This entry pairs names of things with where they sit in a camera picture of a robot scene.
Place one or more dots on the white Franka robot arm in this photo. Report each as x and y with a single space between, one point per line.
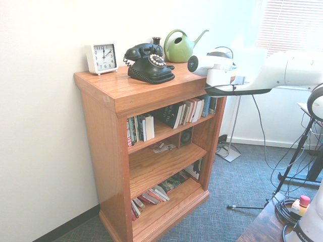
290 68

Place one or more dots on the black Why We Sleep book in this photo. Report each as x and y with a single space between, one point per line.
166 114

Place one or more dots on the dark blue book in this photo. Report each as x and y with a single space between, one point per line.
142 129

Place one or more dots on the white paperback book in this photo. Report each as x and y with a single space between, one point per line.
181 113

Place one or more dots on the scattered paper cards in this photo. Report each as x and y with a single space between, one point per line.
161 148

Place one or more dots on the cream paperback book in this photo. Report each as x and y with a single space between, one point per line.
188 112

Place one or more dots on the small wooden speaker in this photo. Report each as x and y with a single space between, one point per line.
186 137

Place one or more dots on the dark green spine book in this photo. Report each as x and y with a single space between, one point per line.
133 131

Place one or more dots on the brown paperback book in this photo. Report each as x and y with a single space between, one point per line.
193 111

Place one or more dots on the red white spine book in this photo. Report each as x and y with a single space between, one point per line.
129 136

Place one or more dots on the large white cover book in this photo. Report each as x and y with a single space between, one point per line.
199 109

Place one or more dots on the blue spine book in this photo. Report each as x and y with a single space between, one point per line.
206 106

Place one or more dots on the black rotary telephone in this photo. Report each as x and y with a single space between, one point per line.
149 68

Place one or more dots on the black white cover book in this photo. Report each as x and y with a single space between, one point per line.
195 170

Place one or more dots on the dark green magazine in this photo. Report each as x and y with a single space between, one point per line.
174 182

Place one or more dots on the wooden bookshelf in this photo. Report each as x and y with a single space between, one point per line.
101 151

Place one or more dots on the white book red mark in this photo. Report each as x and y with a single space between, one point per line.
162 191

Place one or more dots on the white metal stand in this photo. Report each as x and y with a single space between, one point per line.
233 126

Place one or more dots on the green watering can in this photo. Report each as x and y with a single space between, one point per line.
179 49

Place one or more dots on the white book grey spine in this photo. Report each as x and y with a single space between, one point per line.
159 196

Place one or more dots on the small dark vase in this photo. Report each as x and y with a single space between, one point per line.
156 44

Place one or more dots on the white square alarm clock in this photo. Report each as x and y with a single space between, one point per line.
103 58

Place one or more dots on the black tripod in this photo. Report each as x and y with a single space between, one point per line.
295 156

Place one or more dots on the window blinds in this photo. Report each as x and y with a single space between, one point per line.
290 25

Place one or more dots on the yellow emergency stop button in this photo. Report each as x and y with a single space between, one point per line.
300 206

